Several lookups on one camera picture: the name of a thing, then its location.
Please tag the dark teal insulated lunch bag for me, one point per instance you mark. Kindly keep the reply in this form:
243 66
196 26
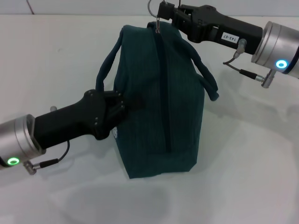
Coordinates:
151 105

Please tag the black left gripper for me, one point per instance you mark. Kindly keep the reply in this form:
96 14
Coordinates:
77 119

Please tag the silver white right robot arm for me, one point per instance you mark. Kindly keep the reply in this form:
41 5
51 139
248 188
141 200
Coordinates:
278 49

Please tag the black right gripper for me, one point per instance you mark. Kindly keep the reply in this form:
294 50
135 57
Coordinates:
224 30

